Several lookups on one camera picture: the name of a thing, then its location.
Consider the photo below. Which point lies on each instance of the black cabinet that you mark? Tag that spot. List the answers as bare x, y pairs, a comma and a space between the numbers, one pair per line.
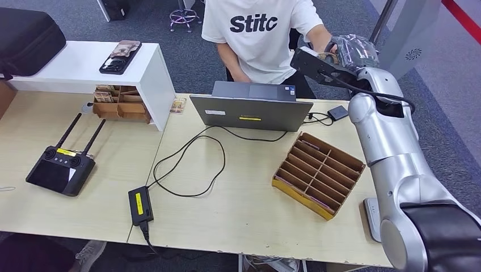
114, 8

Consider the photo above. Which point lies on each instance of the grey shoe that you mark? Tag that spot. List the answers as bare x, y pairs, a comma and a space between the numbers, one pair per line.
89, 255

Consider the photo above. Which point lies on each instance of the person's left forearm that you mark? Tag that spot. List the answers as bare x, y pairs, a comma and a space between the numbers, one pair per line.
317, 35

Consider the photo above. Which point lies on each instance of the black smartphone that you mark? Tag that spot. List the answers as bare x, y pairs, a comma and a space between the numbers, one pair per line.
120, 58

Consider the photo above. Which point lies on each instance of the red barrier belt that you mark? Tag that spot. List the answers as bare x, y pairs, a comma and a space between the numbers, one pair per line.
462, 18

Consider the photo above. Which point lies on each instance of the bundle of patterned cards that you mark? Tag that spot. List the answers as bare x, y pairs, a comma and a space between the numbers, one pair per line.
105, 88
103, 97

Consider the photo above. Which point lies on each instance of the black remote controller with antennas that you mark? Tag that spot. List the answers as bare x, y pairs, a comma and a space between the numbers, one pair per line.
60, 174

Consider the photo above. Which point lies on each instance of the white desk shelf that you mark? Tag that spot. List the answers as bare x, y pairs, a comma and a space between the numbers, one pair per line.
75, 65

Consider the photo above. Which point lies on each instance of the person's right forearm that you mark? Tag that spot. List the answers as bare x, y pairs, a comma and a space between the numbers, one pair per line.
231, 64

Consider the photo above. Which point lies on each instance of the grey laptop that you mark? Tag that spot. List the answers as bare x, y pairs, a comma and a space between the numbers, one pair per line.
250, 113

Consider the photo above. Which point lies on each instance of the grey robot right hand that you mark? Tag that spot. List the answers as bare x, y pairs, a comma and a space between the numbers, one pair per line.
357, 50

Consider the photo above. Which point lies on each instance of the black external drive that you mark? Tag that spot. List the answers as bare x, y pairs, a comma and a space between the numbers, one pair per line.
337, 113

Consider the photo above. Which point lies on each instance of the person's left hand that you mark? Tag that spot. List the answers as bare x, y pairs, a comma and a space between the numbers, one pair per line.
323, 45

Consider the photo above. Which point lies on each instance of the small wooden compartment box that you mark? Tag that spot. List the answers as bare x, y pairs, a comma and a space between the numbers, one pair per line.
124, 110

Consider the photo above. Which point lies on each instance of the black carrying case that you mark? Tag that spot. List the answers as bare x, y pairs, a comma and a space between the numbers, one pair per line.
26, 39

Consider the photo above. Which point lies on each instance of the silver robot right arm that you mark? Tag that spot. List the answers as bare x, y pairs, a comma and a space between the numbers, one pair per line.
387, 142

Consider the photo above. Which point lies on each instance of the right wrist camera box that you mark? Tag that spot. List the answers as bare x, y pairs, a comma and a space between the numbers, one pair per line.
315, 67

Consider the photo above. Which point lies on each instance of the chrome stool base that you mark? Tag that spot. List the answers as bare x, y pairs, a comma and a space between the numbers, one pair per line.
184, 17

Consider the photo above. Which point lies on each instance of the person's leg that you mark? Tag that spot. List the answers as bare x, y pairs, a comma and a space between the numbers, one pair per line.
34, 255

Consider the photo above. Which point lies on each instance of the grey card reader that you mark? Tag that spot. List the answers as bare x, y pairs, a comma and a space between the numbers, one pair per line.
372, 221

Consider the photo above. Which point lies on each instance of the grey kiosk stand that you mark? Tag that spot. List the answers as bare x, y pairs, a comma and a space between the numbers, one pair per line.
413, 30

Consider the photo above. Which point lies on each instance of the stack of patterned cards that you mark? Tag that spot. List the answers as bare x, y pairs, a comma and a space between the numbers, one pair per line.
178, 105

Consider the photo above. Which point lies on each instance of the person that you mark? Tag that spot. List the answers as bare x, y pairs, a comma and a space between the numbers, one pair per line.
259, 41

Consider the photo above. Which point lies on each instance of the chrome stanchion post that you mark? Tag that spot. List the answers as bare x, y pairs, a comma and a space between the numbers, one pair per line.
381, 18

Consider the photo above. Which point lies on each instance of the hotel room key card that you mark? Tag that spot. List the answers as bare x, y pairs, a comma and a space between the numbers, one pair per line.
328, 58

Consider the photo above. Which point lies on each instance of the wooden slotted card organizer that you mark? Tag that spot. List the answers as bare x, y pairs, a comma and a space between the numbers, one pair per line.
297, 195

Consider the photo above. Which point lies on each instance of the black power adapter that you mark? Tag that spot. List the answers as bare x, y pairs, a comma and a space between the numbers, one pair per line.
141, 205

